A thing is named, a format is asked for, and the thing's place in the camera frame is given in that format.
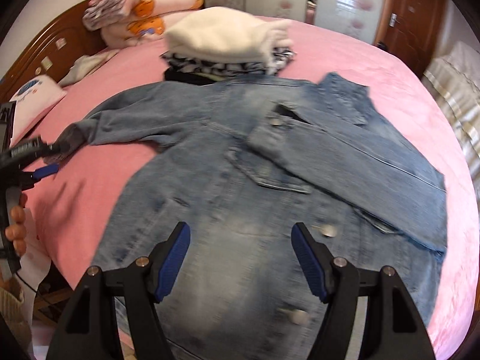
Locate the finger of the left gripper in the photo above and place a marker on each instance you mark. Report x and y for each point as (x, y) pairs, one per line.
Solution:
(56, 146)
(43, 172)

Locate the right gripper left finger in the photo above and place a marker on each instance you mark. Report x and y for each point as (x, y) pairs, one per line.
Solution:
(88, 327)

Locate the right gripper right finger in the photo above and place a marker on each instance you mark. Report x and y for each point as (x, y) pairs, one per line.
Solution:
(393, 327)

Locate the blue denim jacket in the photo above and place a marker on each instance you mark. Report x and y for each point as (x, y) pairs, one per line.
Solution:
(243, 160)

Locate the person left hand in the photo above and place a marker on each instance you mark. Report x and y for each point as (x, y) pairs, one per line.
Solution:
(16, 232)

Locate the pink plush bed cover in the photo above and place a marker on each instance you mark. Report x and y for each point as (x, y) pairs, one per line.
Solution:
(71, 208)

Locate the white crumpled cloth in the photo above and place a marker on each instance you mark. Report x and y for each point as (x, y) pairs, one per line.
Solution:
(86, 65)

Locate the wooden headboard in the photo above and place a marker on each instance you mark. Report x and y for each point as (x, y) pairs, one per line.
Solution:
(53, 51)

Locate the black folded garment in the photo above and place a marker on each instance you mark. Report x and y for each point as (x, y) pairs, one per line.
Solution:
(195, 79)

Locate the pink bear print quilt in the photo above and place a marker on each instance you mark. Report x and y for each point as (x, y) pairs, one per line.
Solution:
(147, 21)

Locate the white folded garment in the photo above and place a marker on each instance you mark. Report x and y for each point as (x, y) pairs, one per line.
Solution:
(224, 35)

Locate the black white patterned garment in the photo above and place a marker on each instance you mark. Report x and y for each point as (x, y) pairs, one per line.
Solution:
(281, 57)

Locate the cream lace covered furniture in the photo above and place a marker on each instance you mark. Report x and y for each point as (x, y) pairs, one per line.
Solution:
(453, 82)

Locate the brown wooden door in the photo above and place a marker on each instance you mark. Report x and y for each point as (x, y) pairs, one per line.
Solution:
(409, 30)

